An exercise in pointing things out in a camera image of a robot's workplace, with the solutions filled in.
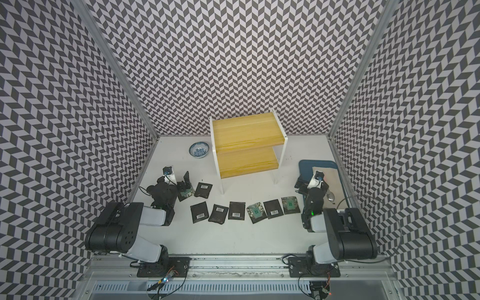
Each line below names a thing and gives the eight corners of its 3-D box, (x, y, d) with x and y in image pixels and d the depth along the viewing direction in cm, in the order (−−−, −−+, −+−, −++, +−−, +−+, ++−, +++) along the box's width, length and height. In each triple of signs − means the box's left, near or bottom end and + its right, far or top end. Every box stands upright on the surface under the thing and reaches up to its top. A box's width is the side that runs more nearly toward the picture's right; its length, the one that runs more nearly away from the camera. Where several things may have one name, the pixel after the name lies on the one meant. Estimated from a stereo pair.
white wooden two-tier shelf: (223, 199, 93) (212, 156, 66) (219, 165, 107) (208, 118, 80) (279, 188, 97) (291, 143, 70) (268, 156, 111) (274, 109, 84)
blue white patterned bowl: (194, 161, 111) (191, 153, 105) (190, 153, 114) (186, 146, 109) (210, 153, 114) (208, 146, 109) (206, 146, 118) (204, 138, 112)
